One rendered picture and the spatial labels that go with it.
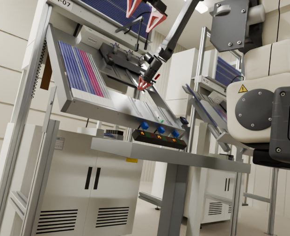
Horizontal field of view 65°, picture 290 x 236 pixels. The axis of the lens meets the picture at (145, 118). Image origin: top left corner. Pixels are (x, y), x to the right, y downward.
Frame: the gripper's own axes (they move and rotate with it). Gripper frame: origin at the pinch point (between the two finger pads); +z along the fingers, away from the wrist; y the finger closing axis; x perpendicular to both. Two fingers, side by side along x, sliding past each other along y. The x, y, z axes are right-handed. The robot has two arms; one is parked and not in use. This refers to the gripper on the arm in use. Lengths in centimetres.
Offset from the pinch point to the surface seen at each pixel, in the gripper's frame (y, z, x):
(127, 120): 19.8, 5.9, 29.6
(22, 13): 29, 54, -262
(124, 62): 3.2, -4.3, -23.3
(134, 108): 12.3, 3.5, 20.2
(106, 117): 30.1, 7.5, 29.3
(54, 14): 43, -4, -59
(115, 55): 11.5, -5.7, -23.3
